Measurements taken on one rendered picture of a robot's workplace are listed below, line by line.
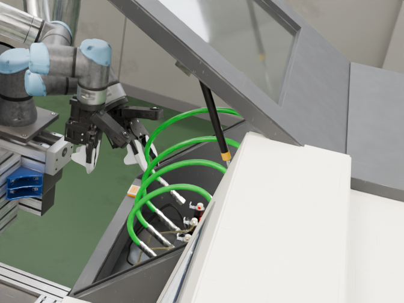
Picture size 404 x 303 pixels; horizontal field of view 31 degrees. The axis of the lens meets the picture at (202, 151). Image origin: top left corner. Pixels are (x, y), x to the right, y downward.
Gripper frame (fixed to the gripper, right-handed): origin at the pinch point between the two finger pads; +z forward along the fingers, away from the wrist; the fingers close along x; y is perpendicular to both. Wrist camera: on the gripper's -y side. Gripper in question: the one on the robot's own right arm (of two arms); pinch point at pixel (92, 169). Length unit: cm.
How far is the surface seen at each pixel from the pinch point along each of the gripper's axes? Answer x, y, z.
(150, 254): 12.8, -21.2, 12.2
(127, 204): -26.7, -4.8, 26.3
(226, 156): 20.7, -35.7, -25.2
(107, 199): -165, 36, 121
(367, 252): 45, -67, -26
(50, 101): -260, 108, 121
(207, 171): -43, -26, 17
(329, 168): 31, -57, -34
